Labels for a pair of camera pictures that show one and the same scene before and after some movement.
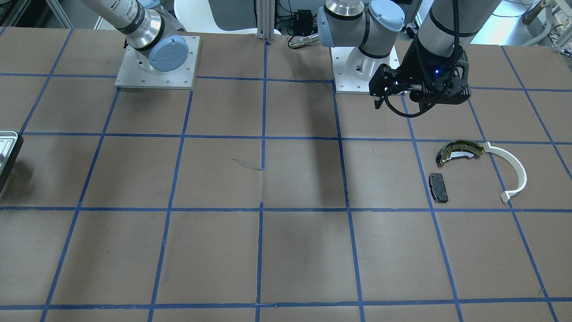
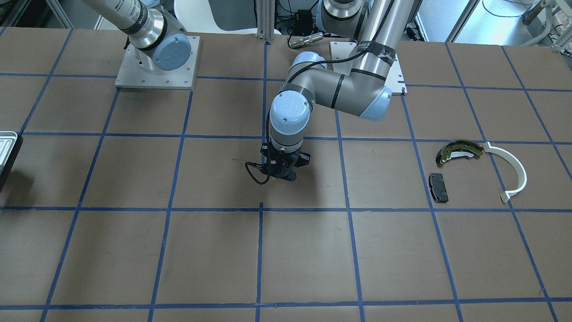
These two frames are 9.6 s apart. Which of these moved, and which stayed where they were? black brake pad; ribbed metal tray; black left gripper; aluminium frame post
Moved: black left gripper
Stayed: aluminium frame post; ribbed metal tray; black brake pad
